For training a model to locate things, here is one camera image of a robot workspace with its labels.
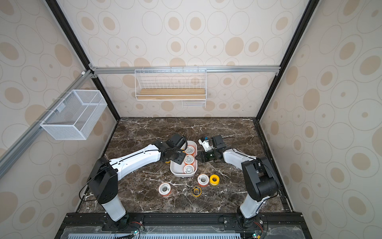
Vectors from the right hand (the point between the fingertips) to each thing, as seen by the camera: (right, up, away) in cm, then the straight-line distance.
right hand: (196, 158), depth 91 cm
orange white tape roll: (-5, -1, +4) cm, 6 cm away
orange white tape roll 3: (-18, -16, -7) cm, 25 cm away
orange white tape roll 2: (-5, -6, +1) cm, 8 cm away
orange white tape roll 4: (+4, -12, -4) cm, 13 cm away
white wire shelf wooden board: (-17, +48, +9) cm, 52 cm away
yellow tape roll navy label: (0, -17, -7) cm, 18 cm away
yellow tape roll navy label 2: (-18, -3, +3) cm, 19 cm away
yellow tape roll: (+10, -12, -4) cm, 16 cm away
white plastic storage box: (-12, -7, -1) cm, 14 cm away
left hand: (-8, +3, -5) cm, 10 cm away
